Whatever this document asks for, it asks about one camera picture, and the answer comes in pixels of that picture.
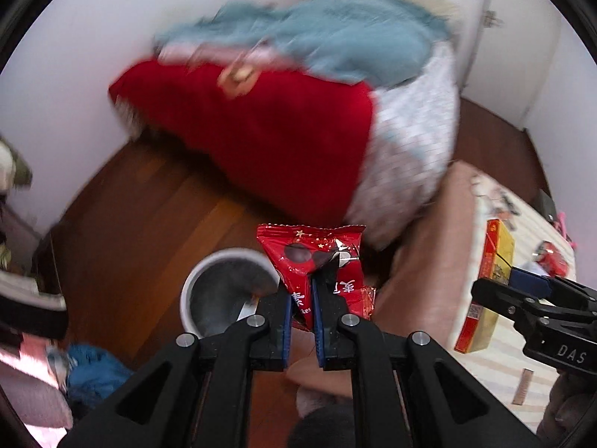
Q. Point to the metal door hinge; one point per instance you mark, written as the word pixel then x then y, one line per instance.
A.
pixel 489 18

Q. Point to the striped white bed sheet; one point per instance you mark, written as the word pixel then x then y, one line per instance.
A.
pixel 527 373

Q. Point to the red blanket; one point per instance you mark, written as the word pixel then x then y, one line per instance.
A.
pixel 261 140

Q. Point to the red snack packet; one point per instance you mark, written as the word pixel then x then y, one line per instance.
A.
pixel 310 261

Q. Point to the blue cloth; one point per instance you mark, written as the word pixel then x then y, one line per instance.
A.
pixel 95 373

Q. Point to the small dark case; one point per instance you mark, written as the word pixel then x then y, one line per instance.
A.
pixel 544 203

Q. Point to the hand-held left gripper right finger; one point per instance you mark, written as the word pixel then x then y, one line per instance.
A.
pixel 319 324

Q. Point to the white round trash bin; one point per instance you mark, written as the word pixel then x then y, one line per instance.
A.
pixel 219 294

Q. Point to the person's right forearm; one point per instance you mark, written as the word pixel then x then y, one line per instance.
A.
pixel 569 406

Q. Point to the cluttered dark shelf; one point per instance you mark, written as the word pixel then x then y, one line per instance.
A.
pixel 23 289

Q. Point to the pink cloth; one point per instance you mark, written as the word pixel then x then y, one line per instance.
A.
pixel 32 382

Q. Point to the dark fuzzy slipper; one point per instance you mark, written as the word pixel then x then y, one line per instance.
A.
pixel 322 424

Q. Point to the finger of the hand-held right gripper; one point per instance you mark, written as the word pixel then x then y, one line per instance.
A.
pixel 529 282
pixel 499 296

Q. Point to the small red wrapper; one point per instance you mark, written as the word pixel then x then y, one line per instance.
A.
pixel 552 257

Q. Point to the gold ornament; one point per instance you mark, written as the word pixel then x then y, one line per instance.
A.
pixel 238 77

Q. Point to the yellow and red box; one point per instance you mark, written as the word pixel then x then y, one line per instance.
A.
pixel 494 270

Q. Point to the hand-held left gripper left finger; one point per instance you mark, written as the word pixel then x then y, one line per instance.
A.
pixel 285 324

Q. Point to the white patterned bed sheet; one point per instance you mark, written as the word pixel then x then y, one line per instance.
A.
pixel 410 149

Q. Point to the pink plastic item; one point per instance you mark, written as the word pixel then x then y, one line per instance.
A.
pixel 564 226

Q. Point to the brown paper strip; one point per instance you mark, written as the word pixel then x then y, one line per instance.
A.
pixel 524 385

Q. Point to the teal blanket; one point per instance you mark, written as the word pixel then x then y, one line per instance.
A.
pixel 336 37

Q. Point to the pink mattress cover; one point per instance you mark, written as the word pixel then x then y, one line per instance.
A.
pixel 433 252

